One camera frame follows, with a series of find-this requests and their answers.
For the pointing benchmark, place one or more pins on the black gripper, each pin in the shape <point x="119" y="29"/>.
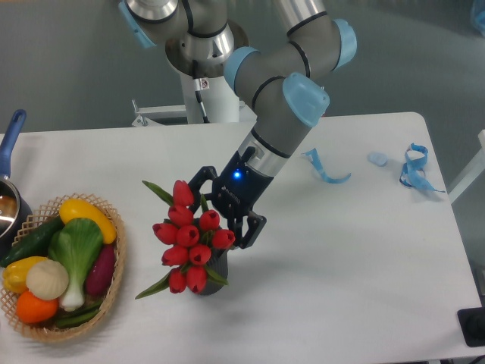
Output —
<point x="234" y="193"/>

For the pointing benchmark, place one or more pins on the red tulip bouquet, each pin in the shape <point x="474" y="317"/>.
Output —
<point x="186" y="256"/>

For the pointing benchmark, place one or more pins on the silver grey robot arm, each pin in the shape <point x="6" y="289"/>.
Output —
<point x="280" y="88"/>

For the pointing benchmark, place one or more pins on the dark grey ribbed vase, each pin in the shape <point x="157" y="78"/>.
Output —
<point x="217" y="262"/>

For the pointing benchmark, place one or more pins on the blue ribbon strip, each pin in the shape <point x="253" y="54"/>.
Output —
<point x="314" y="158"/>

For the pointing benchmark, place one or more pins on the purple sweet potato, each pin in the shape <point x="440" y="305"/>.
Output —
<point x="100" y="276"/>

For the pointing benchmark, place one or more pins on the green bok choy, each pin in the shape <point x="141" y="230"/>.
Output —
<point x="76" y="246"/>

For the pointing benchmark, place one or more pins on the woven wicker basket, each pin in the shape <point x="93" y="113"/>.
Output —
<point x="112" y="227"/>

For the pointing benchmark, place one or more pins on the tangled blue ribbon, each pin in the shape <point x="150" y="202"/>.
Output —
<point x="412" y="173"/>

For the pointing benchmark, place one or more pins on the green cucumber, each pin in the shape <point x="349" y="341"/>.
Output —
<point x="35" y="243"/>

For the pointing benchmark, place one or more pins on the green bean pods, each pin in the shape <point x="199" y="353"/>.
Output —
<point x="78" y="317"/>

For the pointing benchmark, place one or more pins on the orange fruit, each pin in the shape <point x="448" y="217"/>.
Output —
<point x="31" y="309"/>

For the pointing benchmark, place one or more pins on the yellow bell pepper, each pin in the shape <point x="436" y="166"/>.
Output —
<point x="15" y="274"/>

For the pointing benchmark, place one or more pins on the black device at edge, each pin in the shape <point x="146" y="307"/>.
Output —
<point x="472" y="325"/>

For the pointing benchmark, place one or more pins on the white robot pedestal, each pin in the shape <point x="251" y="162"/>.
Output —
<point x="204" y="100"/>

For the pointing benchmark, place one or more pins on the blue handled saucepan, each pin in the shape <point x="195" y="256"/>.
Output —
<point x="14" y="209"/>

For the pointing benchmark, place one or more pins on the white frame at right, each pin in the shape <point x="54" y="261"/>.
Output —
<point x="469" y="173"/>

